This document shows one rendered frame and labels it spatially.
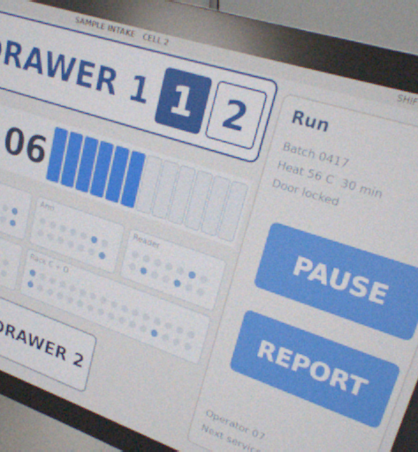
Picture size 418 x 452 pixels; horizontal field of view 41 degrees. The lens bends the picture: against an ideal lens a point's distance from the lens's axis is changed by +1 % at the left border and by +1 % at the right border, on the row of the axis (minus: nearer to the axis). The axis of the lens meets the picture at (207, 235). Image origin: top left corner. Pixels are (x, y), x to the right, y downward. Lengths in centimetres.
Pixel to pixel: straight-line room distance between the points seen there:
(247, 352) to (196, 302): 5
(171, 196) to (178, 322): 9
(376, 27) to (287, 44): 85
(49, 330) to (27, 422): 111
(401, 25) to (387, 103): 81
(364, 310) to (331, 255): 4
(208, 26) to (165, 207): 12
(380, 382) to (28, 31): 32
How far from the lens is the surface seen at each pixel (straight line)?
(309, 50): 34
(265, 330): 36
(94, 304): 40
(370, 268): 34
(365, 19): 121
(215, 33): 36
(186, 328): 38
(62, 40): 40
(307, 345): 36
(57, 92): 40
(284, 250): 35
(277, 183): 34
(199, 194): 36
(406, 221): 34
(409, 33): 113
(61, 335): 43
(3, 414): 156
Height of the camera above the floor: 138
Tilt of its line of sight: 51 degrees down
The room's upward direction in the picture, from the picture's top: 1 degrees counter-clockwise
